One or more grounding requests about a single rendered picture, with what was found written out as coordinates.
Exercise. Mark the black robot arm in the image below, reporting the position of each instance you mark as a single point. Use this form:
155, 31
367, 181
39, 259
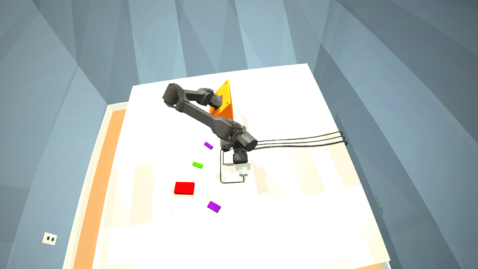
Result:
226, 129

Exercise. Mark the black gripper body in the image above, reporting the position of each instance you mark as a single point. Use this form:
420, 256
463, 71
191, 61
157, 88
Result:
240, 157

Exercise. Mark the red rectangular block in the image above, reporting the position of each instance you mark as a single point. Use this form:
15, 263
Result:
184, 188

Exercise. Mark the green rectangular block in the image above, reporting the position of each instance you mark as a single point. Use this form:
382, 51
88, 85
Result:
196, 164

